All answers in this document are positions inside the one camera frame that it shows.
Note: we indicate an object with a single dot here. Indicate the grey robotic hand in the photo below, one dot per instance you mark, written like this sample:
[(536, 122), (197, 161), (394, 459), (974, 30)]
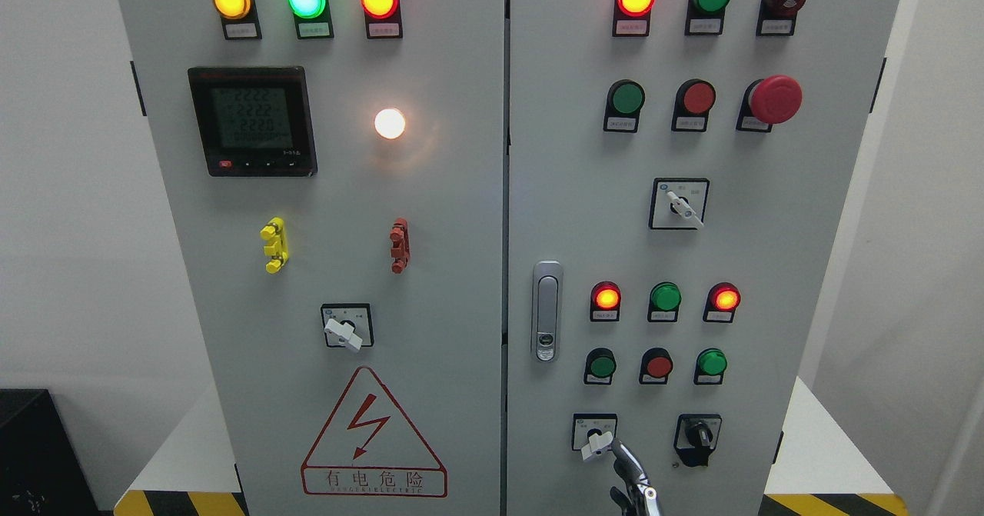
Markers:
[(640, 497)]

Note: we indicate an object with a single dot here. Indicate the silver door handle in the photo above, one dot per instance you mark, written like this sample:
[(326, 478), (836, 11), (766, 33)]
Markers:
[(547, 280)]

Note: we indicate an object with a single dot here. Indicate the right grey cabinet door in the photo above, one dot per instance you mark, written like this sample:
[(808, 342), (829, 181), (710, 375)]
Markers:
[(581, 196)]

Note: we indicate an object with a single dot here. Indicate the grey cabinet door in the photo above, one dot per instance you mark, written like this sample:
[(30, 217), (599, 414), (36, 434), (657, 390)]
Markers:
[(437, 326), (581, 196)]

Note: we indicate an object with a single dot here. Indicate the left grey cabinet door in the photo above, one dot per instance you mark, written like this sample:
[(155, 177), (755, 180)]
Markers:
[(437, 326)]

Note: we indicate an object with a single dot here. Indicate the red indicator light left door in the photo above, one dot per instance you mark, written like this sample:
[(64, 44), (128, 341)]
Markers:
[(383, 18)]

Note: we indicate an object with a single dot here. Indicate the red push button lower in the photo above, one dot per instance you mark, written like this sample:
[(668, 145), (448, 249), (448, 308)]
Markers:
[(655, 367)]

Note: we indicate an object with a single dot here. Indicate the red push button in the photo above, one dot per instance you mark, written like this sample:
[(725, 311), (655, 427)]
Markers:
[(655, 367), (693, 102)]

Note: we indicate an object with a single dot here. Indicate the green push button lower left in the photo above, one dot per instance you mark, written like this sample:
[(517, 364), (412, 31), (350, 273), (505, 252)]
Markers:
[(600, 367)]

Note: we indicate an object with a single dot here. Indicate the green push button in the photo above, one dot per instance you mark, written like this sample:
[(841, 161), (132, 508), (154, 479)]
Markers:
[(600, 367), (710, 367), (624, 101)]

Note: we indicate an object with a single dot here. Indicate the green push button lower right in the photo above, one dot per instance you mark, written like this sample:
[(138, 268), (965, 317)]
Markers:
[(710, 367)]

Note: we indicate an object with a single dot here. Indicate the white platform with hazard stripes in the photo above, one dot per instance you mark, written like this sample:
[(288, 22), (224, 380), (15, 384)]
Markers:
[(819, 471)]

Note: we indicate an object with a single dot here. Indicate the green indicator light middle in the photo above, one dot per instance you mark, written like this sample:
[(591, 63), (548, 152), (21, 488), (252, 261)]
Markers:
[(664, 303)]

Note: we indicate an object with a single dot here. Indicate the green indicator light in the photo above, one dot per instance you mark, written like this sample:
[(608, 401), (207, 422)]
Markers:
[(705, 17), (664, 303), (312, 19)]

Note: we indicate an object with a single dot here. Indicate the red indicator light middle left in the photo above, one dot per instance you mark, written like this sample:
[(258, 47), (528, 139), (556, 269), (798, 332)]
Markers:
[(605, 301)]

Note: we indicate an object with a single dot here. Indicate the red indicator light middle right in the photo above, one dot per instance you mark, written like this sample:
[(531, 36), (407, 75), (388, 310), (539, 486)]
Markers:
[(721, 303)]

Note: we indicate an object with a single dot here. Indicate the red electrical hazard sticker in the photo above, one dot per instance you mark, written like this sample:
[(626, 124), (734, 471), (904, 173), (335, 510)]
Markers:
[(369, 446)]

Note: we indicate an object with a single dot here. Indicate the red terminal connector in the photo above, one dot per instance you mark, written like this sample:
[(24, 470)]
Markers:
[(400, 251)]

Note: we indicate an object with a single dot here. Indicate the green push button upper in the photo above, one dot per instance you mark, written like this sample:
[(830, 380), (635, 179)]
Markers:
[(624, 101)]

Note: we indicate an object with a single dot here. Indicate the red push button upper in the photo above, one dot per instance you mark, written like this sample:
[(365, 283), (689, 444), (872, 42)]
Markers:
[(693, 102)]

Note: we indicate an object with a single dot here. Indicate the red emergency stop button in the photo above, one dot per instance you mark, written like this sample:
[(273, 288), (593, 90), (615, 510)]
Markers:
[(769, 101)]

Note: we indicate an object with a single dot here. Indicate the white glowing indicator light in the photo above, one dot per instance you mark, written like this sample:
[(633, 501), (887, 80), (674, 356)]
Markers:
[(390, 123)]

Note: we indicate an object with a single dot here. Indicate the yellow terminal connector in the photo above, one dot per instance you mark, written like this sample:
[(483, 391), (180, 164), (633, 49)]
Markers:
[(275, 245)]

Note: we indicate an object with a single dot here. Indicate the red indicator light top right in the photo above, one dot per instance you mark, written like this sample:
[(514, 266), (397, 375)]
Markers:
[(631, 18)]

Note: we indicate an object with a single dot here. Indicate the green indicator light top right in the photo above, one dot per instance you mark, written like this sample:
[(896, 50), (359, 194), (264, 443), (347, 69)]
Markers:
[(705, 17)]

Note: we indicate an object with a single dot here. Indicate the dark red buzzer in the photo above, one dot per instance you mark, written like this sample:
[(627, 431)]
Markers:
[(778, 17)]

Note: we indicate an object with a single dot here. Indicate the black digital power meter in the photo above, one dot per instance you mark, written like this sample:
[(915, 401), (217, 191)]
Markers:
[(254, 121)]

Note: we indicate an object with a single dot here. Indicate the green indicator light top left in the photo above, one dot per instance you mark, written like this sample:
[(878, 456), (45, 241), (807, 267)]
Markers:
[(312, 19)]

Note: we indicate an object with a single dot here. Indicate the black box lower left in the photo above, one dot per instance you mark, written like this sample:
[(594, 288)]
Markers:
[(39, 472)]

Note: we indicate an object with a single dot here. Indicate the yellow indicator light top left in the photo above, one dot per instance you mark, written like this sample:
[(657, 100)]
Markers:
[(239, 19)]

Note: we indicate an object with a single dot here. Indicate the black selector switch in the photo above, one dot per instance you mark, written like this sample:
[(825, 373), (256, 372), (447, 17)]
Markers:
[(696, 438)]

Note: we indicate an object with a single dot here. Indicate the lower white selector switch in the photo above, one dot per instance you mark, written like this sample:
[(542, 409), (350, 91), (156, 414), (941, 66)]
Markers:
[(593, 433)]

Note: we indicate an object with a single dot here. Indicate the upper right white selector switch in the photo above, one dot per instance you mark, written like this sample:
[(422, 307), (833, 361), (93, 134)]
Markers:
[(678, 203)]

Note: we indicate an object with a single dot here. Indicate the left door white selector switch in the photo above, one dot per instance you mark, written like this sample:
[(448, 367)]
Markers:
[(348, 325)]

